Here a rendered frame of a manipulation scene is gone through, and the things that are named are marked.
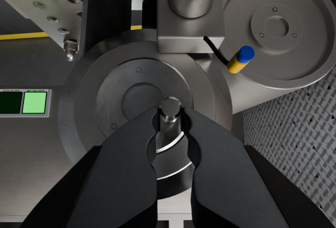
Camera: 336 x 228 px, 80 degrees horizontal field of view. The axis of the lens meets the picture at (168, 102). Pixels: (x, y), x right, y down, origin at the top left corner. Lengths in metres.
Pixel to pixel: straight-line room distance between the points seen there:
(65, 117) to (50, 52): 2.76
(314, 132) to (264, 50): 0.11
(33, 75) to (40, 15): 2.48
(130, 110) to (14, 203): 0.49
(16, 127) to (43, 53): 2.43
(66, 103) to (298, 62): 0.21
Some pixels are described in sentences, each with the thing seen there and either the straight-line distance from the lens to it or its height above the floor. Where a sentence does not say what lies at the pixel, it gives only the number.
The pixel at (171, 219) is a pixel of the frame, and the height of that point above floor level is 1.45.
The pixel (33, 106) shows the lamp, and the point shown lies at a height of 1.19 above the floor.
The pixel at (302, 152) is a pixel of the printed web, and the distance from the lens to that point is 0.29.
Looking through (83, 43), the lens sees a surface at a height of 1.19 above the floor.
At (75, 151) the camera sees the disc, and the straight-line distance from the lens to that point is 0.18.
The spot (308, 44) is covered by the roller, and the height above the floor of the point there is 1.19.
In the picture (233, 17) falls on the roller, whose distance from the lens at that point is 0.22.
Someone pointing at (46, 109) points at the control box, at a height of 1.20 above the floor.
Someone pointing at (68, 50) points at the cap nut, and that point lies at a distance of 0.58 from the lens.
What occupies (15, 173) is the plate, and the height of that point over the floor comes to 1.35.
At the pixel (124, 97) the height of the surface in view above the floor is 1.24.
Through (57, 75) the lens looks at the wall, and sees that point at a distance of 2.78.
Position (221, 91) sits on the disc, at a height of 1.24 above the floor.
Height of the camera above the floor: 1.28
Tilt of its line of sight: 11 degrees down
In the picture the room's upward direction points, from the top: 180 degrees clockwise
